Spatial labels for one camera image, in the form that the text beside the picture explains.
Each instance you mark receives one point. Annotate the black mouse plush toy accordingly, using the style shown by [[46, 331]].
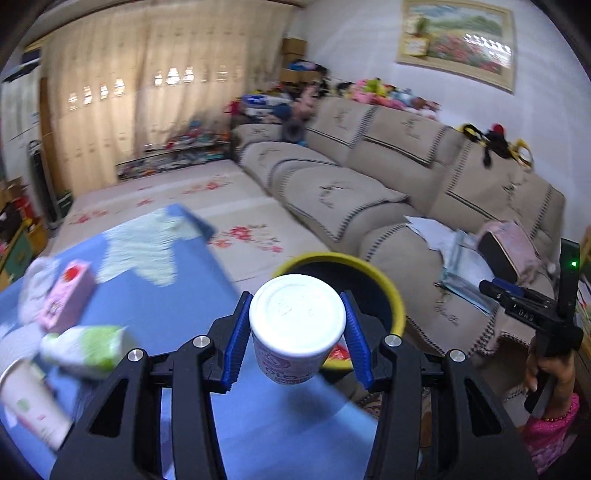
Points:
[[494, 142]]

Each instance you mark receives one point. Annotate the person right hand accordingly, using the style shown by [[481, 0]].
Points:
[[561, 370]]

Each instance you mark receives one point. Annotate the white standing air conditioner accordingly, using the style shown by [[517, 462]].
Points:
[[20, 119]]

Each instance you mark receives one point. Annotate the white papers on sofa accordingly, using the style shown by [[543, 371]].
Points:
[[438, 236]]

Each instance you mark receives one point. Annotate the pile of plush toys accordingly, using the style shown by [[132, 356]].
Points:
[[283, 102]]

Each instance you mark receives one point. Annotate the framed landscape painting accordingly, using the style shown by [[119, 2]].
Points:
[[467, 38]]

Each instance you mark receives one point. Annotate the beige sofa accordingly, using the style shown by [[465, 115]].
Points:
[[359, 176]]

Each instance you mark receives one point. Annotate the low shelf of books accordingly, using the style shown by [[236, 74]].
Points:
[[174, 156]]

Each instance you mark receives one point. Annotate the clear blue document folder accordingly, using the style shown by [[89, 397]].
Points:
[[463, 270]]

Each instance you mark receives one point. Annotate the yellow rimmed black trash bin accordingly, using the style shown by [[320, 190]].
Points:
[[374, 292]]

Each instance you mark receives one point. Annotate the white paper cup pink leaf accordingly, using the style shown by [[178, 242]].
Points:
[[24, 393]]

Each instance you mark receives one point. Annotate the white yogurt cup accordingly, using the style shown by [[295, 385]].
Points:
[[295, 321]]

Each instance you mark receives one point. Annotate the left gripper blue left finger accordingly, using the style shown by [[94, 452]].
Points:
[[236, 337]]

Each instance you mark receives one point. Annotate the cream patterned curtains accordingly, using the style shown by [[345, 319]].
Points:
[[134, 75]]

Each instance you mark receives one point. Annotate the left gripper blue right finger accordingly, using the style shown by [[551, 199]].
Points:
[[360, 353]]

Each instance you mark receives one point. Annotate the pink black backpack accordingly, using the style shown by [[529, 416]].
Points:
[[508, 251]]

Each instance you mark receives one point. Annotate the white towel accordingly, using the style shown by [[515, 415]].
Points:
[[38, 281]]

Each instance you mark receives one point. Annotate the cardboard boxes stack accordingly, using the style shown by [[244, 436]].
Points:
[[296, 68]]

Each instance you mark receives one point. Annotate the black tower fan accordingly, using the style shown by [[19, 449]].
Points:
[[43, 185]]

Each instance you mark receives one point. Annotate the floral floor mat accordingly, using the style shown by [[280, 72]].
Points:
[[253, 233]]

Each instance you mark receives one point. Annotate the pink strawberry milk carton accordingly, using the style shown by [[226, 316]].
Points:
[[66, 301]]

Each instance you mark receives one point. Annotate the green white milk carton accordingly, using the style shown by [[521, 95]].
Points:
[[88, 352]]

